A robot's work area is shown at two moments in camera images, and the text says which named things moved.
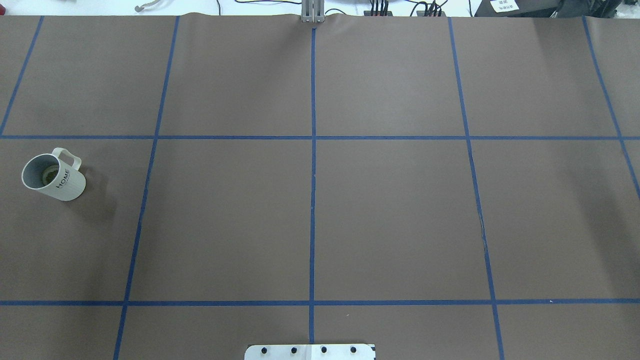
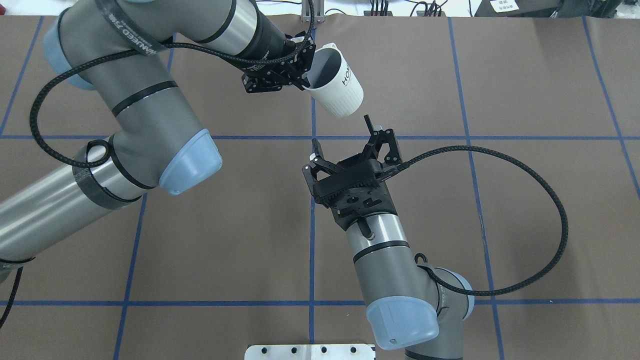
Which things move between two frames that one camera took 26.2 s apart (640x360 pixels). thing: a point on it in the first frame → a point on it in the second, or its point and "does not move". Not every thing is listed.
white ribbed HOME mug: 55,177 → 333,85
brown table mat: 444,188 does not move
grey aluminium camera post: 313,11 does not move
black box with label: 547,8 does not move
